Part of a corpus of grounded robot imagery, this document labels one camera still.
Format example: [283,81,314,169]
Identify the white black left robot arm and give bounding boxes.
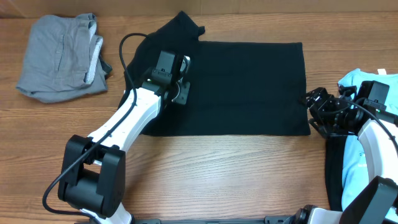
[58,51,190,223]

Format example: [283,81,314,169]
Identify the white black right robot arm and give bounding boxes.
[286,81,397,223]

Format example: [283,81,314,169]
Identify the light blue t-shirt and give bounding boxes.
[338,68,397,210]

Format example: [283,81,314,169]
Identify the black t-shirt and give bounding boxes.
[127,12,310,136]

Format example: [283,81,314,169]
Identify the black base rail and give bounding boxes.
[74,214,299,224]

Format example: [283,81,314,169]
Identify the dark garment under pile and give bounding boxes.
[325,136,347,212]

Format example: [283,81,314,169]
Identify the folded grey shorts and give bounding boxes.
[16,13,112,103]

